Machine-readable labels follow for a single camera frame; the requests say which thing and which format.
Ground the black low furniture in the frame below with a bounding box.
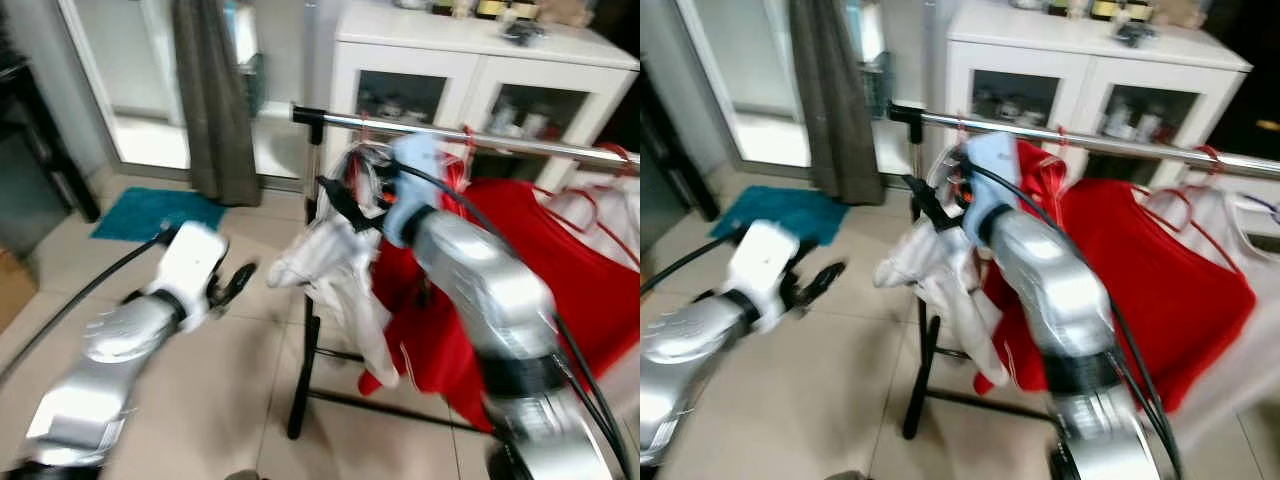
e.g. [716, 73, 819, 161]
[640, 70, 721, 223]
[0, 55, 101, 261]

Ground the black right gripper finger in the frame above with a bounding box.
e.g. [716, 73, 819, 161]
[316, 176, 366, 229]
[902, 174, 946, 226]

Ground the chrome and black clothes rack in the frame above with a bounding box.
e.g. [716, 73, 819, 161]
[286, 103, 641, 443]
[886, 100, 1280, 443]

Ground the small black object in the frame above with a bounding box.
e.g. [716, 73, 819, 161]
[503, 18, 548, 48]
[1113, 18, 1159, 48]

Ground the white T-shirt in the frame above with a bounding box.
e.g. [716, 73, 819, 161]
[1140, 183, 1280, 301]
[543, 180, 641, 276]

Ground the plain red T-shirt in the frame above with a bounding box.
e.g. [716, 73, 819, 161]
[1055, 177, 1259, 416]
[450, 177, 641, 433]

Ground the white glass-door cabinet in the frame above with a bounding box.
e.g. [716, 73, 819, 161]
[322, 0, 641, 186]
[938, 0, 1256, 191]

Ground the teal floor mat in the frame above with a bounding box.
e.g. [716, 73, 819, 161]
[710, 184, 851, 248]
[90, 186, 229, 244]

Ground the white framed glass door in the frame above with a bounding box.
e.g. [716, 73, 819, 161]
[672, 0, 941, 193]
[55, 0, 326, 193]

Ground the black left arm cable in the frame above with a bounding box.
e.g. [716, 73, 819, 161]
[0, 228, 179, 389]
[640, 233, 749, 298]

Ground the grey curtain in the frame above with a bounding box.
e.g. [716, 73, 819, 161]
[170, 0, 264, 208]
[787, 0, 887, 208]

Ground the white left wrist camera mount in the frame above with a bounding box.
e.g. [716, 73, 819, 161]
[148, 221, 230, 333]
[722, 219, 802, 334]

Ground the thin red clothes hanger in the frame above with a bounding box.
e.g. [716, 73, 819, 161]
[545, 143, 641, 273]
[1140, 143, 1261, 276]

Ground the red polo shirt white trim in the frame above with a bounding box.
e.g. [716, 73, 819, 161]
[358, 150, 481, 401]
[973, 138, 1071, 396]

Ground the white garment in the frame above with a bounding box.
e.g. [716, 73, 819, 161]
[266, 215, 403, 391]
[872, 225, 1013, 389]

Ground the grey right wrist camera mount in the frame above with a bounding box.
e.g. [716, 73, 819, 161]
[960, 132, 1023, 246]
[380, 134, 448, 248]

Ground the brown cardboard box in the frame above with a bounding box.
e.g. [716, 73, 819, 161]
[0, 248, 39, 333]

